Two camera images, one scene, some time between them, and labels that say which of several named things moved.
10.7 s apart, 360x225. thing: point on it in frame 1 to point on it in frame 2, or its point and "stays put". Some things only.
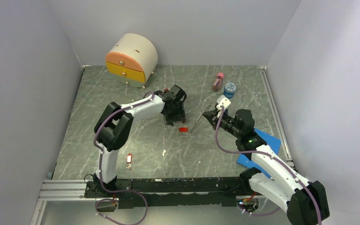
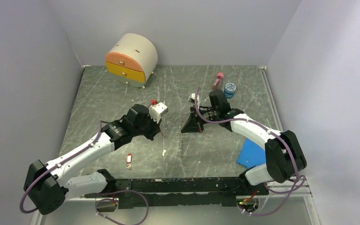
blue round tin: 229,89 stays put
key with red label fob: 129,161 stays put
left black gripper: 179,116 to 155,130
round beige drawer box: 133,58 stays put
